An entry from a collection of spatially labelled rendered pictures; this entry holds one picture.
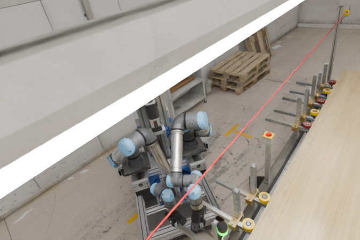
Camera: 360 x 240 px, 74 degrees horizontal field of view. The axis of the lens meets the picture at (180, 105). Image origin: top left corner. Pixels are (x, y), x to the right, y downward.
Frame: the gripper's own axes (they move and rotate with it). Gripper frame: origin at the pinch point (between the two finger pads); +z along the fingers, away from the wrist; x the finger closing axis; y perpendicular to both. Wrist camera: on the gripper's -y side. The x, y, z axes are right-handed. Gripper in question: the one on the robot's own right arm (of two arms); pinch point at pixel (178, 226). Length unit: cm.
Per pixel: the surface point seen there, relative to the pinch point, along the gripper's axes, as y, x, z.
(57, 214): 184, 43, 83
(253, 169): -32, -52, -29
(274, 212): -52, -42, -8
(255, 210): -35, -50, 13
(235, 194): -32, -27, -28
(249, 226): -42.9, -23.7, -8.1
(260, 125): 45, -241, 83
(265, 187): -33, -74, 12
